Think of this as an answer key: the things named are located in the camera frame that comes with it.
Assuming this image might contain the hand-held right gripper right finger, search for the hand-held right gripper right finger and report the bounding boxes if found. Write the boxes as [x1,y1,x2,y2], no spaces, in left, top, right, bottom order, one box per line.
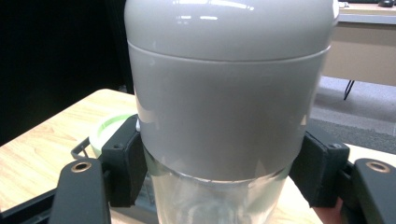
[289,130,351,209]

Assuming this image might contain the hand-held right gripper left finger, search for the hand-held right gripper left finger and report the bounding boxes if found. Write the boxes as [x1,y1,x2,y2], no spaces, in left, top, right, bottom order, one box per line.
[101,113,149,208]

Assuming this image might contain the dark grey wire rack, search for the dark grey wire rack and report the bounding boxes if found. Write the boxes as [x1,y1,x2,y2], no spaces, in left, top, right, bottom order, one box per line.
[70,136,158,218]

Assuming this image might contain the clear bottle with grey cap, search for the clear bottle with grey cap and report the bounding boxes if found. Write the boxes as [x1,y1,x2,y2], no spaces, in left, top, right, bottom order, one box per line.
[123,0,340,224]

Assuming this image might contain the white cup with green rim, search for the white cup with green rim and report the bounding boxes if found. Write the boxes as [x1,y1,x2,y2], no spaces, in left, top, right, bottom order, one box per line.
[88,113,138,159]

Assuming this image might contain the black metal leg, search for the black metal leg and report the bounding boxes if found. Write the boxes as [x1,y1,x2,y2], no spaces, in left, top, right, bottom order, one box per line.
[343,79,356,102]

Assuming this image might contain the beige wooden desk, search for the beige wooden desk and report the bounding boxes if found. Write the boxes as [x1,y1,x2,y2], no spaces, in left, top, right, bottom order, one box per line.
[321,0,396,87]

